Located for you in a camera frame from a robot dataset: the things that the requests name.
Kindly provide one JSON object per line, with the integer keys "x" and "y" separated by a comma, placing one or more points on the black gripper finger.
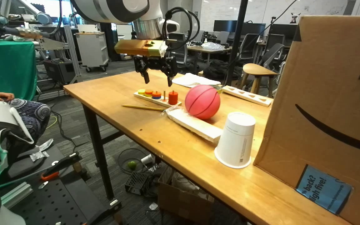
{"x": 170, "y": 75}
{"x": 142, "y": 71}

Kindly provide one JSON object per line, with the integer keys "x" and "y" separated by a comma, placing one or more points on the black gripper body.
{"x": 155, "y": 62}

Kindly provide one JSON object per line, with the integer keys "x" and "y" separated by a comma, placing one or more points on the pink basketball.
{"x": 202, "y": 102}

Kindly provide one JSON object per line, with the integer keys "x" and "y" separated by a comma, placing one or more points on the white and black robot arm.
{"x": 105, "y": 7}

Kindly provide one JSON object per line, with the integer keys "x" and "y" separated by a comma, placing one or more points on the white flat box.
{"x": 192, "y": 123}

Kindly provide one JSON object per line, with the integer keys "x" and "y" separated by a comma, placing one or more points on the green tennis ball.
{"x": 131, "y": 165}

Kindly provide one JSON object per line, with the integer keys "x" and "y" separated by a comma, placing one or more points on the open cardboard box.
{"x": 184, "y": 203}

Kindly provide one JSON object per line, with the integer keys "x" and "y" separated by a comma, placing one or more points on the large cardboard shipping box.
{"x": 325, "y": 91}

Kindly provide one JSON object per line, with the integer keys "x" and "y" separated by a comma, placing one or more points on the person's hand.
{"x": 5, "y": 96}

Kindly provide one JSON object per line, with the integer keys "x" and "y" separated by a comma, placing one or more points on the red cylinder peg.
{"x": 172, "y": 98}

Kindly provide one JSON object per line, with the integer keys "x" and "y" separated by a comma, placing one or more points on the white folded paper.
{"x": 194, "y": 80}

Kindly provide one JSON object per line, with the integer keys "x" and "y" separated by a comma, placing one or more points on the yellow pencil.
{"x": 142, "y": 107}

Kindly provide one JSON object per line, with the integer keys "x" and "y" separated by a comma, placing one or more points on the wooden office desk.
{"x": 209, "y": 48}

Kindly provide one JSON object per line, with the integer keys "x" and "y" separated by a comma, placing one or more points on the white wheeled cabinet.
{"x": 91, "y": 50}

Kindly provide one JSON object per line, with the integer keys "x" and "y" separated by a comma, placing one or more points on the black vertical pole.
{"x": 235, "y": 37}

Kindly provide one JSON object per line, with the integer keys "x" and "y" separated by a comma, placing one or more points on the black computer monitor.
{"x": 226, "y": 25}
{"x": 281, "y": 32}

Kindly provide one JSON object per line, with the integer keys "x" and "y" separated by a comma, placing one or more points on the long wooden block with holes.
{"x": 246, "y": 95}

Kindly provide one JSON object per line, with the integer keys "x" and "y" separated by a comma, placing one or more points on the grey office chair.
{"x": 250, "y": 45}
{"x": 274, "y": 53}

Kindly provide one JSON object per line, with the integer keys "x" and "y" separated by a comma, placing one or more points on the round wooden stool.
{"x": 257, "y": 68}

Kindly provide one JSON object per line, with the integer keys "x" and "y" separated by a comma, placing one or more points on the white paper cup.
{"x": 236, "y": 138}

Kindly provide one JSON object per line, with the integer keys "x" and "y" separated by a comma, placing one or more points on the black table leg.
{"x": 99, "y": 157}

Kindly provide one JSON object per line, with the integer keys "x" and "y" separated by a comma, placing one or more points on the leg in patterned trousers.
{"x": 34, "y": 118}

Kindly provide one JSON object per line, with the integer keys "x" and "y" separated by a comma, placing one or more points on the small black tripod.
{"x": 292, "y": 17}

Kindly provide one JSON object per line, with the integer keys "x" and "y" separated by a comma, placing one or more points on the green cloth cover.
{"x": 6, "y": 68}

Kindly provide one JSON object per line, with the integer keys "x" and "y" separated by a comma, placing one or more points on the black perforated board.
{"x": 62, "y": 203}

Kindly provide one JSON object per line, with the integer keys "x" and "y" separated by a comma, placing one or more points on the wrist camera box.
{"x": 140, "y": 47}

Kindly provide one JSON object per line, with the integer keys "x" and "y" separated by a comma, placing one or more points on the pale thin rail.
{"x": 16, "y": 193}

